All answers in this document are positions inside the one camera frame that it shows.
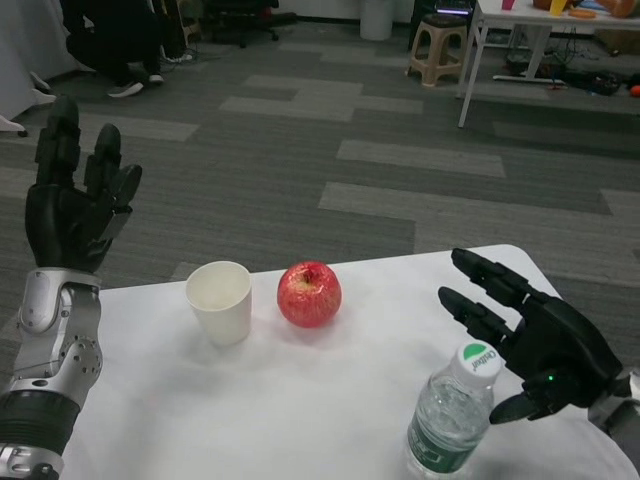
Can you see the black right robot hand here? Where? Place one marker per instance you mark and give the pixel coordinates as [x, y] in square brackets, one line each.
[565, 345]

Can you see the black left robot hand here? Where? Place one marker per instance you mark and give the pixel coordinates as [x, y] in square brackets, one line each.
[60, 225]

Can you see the clear plastic water bottle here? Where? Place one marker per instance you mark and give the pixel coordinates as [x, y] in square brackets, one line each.
[450, 415]

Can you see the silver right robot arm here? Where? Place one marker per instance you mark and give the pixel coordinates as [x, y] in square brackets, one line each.
[625, 415]

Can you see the white partition screen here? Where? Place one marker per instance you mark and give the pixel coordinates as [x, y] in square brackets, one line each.
[20, 50]

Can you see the white paper cup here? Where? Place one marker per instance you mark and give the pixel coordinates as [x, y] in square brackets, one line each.
[222, 320]

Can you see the person in black clothes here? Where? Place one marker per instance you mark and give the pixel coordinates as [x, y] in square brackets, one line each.
[110, 30]

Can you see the red apple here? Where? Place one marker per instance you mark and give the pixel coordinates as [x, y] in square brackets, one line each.
[310, 297]

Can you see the orange ball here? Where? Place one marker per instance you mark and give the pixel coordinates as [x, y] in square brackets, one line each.
[635, 90]

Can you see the black mesh office chair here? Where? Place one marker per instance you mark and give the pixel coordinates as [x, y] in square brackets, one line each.
[240, 25]

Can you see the long white table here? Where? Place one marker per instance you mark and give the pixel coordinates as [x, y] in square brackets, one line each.
[510, 20]

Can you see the orange toy carrot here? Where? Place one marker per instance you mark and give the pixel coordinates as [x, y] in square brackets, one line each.
[582, 13]

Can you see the yellow plastic cup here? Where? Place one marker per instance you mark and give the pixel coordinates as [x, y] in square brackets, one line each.
[558, 6]

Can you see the orange plush toy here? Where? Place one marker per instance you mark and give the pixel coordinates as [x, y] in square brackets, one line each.
[620, 7]

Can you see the brown wicker bowl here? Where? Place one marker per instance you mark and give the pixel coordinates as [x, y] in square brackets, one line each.
[541, 3]

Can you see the beige plastic stool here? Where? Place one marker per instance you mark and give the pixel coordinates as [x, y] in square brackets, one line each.
[442, 22]

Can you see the pink plastic cup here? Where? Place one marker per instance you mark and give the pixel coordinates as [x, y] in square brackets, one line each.
[508, 4]

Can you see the black computer tower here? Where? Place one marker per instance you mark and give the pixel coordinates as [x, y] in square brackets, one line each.
[452, 5]

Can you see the green plant in white pot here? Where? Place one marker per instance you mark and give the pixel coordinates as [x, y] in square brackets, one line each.
[375, 20]

